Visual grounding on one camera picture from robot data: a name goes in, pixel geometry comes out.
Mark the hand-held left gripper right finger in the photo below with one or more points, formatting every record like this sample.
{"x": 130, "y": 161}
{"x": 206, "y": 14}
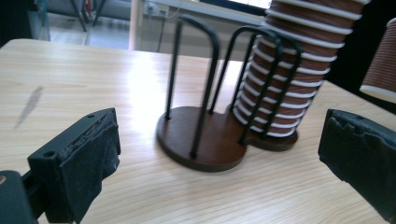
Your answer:
{"x": 364, "y": 155}

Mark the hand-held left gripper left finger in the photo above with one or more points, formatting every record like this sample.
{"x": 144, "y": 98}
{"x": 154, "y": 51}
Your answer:
{"x": 77, "y": 155}

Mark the brown paper cup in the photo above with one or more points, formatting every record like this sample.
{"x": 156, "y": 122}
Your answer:
{"x": 384, "y": 68}

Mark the stack of brown cups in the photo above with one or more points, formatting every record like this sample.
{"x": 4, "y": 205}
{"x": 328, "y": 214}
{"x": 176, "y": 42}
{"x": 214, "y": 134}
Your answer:
{"x": 308, "y": 37}

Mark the dark stand legs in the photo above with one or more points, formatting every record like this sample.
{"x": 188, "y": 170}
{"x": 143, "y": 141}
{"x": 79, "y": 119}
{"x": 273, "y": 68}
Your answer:
{"x": 79, "y": 15}

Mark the white power socket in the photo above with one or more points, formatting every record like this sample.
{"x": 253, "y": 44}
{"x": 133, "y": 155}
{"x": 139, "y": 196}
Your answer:
{"x": 157, "y": 10}

